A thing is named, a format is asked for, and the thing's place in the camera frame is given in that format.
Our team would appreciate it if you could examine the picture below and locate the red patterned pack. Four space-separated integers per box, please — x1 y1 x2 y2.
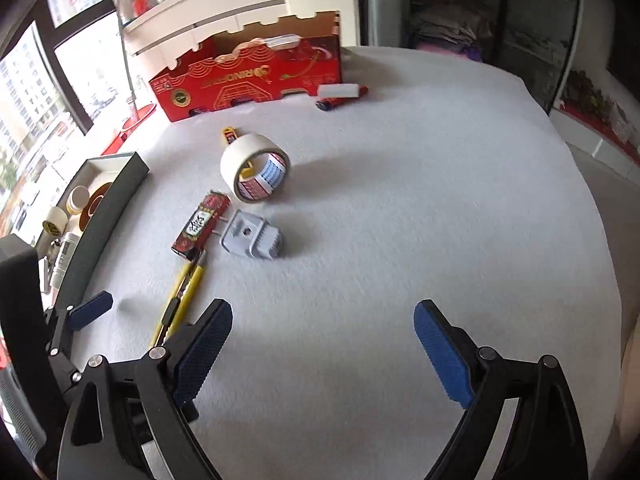
171 190 232 261

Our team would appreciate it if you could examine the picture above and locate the white bottle with yellow label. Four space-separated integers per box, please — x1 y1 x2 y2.
66 185 90 214

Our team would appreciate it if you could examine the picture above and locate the glass door cabinet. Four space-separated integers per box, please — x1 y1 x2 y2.
366 0 583 111

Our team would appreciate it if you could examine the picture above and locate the brown tape roll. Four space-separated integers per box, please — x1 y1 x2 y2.
75 182 114 229

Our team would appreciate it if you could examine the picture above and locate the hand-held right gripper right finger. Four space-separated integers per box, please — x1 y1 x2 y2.
413 299 589 480

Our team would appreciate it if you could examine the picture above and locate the small tape roll yellow label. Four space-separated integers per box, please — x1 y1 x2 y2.
41 207 66 236

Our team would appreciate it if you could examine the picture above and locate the grey tray with beige liner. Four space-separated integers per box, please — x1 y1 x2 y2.
30 151 151 311

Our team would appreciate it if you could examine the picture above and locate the yellow utility knife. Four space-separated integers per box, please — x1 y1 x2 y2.
150 250 208 348
221 127 253 182

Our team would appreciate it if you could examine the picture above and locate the white bottle with grey label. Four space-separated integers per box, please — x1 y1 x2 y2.
49 232 81 287

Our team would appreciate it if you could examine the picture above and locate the white plug adapter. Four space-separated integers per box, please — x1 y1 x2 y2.
215 208 286 261

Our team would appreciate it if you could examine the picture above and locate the red cardboard box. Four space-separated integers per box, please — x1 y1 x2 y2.
148 10 344 123

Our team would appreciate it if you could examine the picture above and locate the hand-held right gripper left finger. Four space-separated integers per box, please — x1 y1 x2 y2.
57 297 234 480

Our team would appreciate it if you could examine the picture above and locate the clear packet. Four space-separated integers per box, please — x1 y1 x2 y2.
262 34 303 51

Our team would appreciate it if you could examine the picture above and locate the white counter cabinet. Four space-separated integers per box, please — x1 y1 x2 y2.
121 0 362 58

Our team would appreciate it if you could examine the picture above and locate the white tape roll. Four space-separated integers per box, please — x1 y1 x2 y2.
220 134 292 204

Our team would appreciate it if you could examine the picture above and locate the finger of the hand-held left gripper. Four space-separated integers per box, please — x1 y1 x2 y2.
42 290 114 376

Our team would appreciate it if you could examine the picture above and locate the small white box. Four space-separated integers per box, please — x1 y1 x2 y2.
317 82 361 100

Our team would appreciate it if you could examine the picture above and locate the mop pole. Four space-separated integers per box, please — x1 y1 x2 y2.
112 0 141 126

